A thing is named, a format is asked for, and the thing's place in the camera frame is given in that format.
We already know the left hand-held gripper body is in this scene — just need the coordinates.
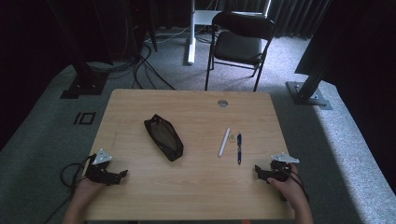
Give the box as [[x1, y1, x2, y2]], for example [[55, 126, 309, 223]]
[[84, 147, 123, 185]]

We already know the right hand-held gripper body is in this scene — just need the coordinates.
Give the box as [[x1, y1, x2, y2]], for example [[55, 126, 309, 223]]
[[262, 151, 301, 184]]

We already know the person's right hand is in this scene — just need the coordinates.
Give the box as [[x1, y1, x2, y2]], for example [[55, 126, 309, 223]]
[[266, 163, 305, 211]]

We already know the person's left hand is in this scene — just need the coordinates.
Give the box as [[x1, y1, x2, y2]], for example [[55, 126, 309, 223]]
[[73, 177, 109, 204]]

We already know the dark blue pen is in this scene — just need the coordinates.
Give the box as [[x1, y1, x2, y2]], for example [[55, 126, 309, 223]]
[[236, 133, 243, 165]]

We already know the white pen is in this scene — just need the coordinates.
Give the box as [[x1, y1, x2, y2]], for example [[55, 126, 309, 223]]
[[218, 127, 232, 159]]

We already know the black mesh pencil case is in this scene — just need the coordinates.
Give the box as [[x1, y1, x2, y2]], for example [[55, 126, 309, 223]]
[[143, 113, 185, 162]]

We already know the black metal stand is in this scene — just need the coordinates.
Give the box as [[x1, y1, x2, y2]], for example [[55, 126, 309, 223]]
[[285, 0, 333, 111], [46, 0, 114, 100]]

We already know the black folding chair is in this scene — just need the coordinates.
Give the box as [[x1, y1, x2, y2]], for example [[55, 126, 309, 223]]
[[204, 11, 276, 92]]

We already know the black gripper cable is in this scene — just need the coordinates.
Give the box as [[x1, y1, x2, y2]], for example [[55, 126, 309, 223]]
[[281, 166, 311, 204], [43, 154, 96, 224]]

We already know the bundle of black floor cables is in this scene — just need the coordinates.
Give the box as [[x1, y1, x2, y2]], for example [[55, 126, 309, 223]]
[[87, 15, 177, 91]]

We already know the white floor cable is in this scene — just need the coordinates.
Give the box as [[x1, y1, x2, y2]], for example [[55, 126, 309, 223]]
[[144, 24, 192, 45]]

